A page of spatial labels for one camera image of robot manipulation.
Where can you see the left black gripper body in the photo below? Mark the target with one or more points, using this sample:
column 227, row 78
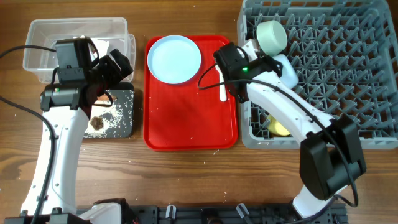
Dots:
column 107, row 74

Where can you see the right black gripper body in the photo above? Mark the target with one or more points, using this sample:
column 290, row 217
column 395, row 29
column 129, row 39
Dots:
column 267, row 60

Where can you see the green bowl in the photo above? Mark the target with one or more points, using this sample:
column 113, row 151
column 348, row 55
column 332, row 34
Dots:
column 272, row 37

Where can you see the small light blue bowl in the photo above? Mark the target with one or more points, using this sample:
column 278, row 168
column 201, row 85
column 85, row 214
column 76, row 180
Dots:
column 289, row 77

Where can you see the yellow plastic cup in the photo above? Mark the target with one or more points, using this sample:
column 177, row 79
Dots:
column 276, row 128

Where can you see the large light blue plate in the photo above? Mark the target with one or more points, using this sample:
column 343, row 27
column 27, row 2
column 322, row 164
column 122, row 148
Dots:
column 174, row 59

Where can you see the brown carrot piece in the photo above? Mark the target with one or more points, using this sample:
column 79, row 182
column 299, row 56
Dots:
column 105, row 99

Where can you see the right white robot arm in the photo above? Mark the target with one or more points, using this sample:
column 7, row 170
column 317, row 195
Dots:
column 331, row 155

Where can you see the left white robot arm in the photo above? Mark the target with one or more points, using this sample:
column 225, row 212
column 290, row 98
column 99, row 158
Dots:
column 66, row 107

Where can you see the black waste tray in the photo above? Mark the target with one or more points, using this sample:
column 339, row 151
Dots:
column 124, row 124

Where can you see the grey dishwasher rack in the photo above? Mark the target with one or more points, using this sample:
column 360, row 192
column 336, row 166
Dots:
column 345, row 56

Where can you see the crumpled white paper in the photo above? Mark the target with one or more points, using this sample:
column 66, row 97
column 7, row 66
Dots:
column 99, row 50

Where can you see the pile of rice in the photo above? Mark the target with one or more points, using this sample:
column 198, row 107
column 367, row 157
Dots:
column 115, row 118

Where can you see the white plastic spoon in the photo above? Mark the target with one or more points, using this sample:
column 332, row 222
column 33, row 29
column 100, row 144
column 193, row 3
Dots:
column 222, row 89

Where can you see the brown food lump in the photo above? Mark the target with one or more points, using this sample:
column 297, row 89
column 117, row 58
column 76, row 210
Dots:
column 96, row 123

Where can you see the clear plastic bin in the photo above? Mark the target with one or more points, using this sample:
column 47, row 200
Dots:
column 46, row 32

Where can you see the red plastic tray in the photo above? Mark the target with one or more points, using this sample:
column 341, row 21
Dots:
column 183, row 117

